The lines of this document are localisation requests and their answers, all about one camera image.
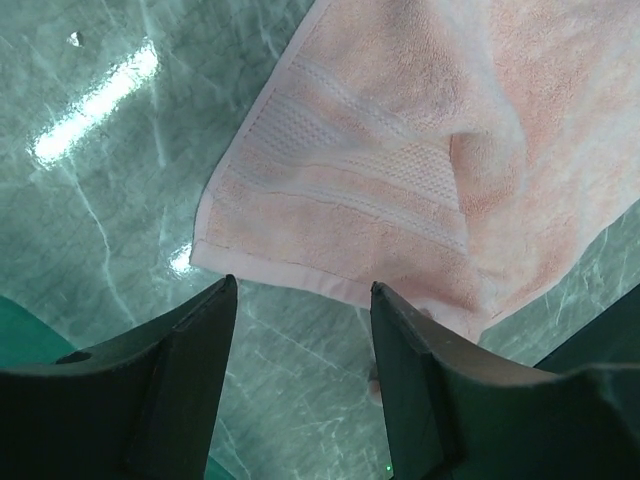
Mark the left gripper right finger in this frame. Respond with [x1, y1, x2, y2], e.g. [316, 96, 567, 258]
[370, 282, 639, 479]

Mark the pink towel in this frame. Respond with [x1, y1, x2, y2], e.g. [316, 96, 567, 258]
[191, 1, 639, 341]

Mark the teal plastic tray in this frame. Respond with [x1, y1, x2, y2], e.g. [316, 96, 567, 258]
[0, 297, 75, 368]

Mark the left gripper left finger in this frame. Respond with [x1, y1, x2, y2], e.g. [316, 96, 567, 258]
[1, 275, 238, 479]

